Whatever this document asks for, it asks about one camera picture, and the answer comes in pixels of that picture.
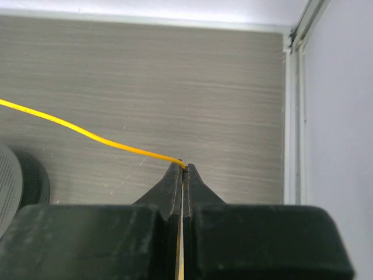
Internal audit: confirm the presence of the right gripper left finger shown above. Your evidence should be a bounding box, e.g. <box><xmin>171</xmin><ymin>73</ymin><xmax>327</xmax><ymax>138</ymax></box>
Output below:
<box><xmin>1</xmin><ymin>164</ymin><xmax>184</xmax><ymax>279</ymax></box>

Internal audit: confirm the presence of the yellow cable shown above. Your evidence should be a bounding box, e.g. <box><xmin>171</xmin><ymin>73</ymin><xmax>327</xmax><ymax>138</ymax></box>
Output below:
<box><xmin>0</xmin><ymin>99</ymin><xmax>187</xmax><ymax>280</ymax></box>

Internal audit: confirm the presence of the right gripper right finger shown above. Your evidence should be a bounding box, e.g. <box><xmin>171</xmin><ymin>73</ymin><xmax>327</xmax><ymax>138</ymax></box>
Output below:
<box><xmin>184</xmin><ymin>164</ymin><xmax>354</xmax><ymax>279</ymax></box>

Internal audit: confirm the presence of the grey perforated cable spool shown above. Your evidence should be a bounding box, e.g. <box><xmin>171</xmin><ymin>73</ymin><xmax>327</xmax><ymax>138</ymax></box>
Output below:
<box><xmin>1</xmin><ymin>144</ymin><xmax>50</xmax><ymax>235</ymax></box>

